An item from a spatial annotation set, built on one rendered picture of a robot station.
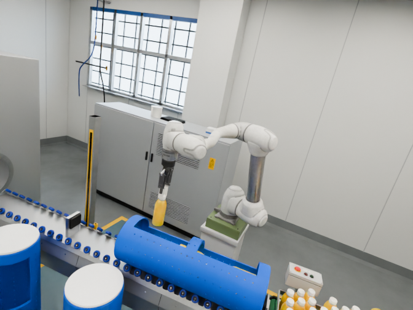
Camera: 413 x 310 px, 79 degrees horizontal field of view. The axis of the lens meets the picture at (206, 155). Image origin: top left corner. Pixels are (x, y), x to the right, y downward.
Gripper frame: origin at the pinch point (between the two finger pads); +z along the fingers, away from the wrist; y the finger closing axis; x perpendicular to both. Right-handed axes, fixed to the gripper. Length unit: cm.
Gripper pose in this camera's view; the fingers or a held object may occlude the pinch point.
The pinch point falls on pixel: (163, 192)
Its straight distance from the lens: 147.0
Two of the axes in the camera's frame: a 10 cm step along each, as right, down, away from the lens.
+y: -3.1, 2.0, -9.3
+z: -2.1, 9.4, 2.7
